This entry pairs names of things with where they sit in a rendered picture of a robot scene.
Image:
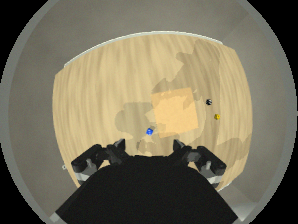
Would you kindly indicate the black die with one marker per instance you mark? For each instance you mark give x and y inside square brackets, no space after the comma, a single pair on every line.
[209,102]

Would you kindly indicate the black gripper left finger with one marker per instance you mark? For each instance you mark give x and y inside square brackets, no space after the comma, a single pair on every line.
[88,162]

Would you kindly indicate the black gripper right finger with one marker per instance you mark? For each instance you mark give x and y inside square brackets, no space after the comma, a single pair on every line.
[208,164]

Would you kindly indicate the tan square mat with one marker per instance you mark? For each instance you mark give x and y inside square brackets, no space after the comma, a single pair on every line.
[174,111]

